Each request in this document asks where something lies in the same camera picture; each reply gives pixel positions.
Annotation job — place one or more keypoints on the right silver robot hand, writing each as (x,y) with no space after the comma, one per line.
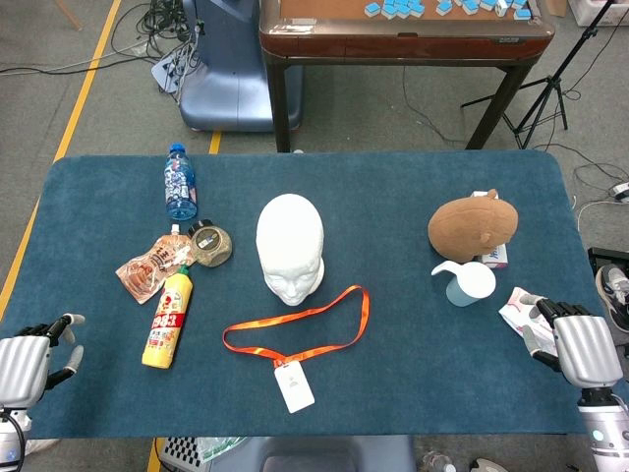
(587,349)

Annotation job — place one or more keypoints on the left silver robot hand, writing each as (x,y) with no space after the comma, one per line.
(24,364)

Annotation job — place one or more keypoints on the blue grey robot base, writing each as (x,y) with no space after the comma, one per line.
(314,454)

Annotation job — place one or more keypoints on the white foam mannequin head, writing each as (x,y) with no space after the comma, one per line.
(290,236)

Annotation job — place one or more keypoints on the grey white sneaker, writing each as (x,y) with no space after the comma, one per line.
(614,295)

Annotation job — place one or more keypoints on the pink wet wipes pack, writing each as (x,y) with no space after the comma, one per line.
(516,307)

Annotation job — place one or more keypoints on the black crate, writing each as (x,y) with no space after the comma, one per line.
(602,255)

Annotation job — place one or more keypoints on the white cardboard box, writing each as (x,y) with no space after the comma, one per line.
(497,258)

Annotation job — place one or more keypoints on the white light blue cup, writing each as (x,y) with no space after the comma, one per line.
(472,285)

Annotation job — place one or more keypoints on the yellow squeeze sauce bottle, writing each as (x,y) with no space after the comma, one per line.
(167,319)

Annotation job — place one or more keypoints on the brown spout pouch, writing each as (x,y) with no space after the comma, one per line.
(145,273)

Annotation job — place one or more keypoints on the beige sneaker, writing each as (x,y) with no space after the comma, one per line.
(486,466)

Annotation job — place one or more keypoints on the white power adapter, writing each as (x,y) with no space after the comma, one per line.
(621,191)

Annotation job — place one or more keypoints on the brown plush toy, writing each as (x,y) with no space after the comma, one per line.
(472,226)

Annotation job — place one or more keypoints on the black white checkerboard card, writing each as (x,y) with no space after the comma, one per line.
(182,450)

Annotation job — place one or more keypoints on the clear plastic bottle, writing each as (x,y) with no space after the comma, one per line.
(437,463)

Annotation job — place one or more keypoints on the green printed plastic bag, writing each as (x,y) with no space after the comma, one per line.
(221,445)

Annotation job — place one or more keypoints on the glass spice jar black lid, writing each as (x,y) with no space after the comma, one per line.
(211,243)

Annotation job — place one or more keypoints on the blue plastic water bottle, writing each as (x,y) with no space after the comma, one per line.
(180,187)

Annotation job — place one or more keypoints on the blue felt table cloth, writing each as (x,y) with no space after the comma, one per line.
(368,196)

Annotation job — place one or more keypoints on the black tripod stand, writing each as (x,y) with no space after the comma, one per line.
(554,83)

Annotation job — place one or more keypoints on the white power strip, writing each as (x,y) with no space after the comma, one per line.
(164,71)

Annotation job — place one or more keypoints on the white storage box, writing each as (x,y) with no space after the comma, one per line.
(599,15)

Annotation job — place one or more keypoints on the blue white mahjong tile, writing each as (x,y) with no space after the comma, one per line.
(388,12)
(372,7)
(442,7)
(522,13)

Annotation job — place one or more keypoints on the white face mahjong tile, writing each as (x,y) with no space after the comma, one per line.
(502,8)

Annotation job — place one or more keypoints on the wooden leg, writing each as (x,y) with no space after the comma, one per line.
(69,14)

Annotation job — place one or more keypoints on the blue grey machine base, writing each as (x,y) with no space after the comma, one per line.
(226,74)

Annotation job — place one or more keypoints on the brown mahjong table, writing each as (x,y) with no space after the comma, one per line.
(393,46)

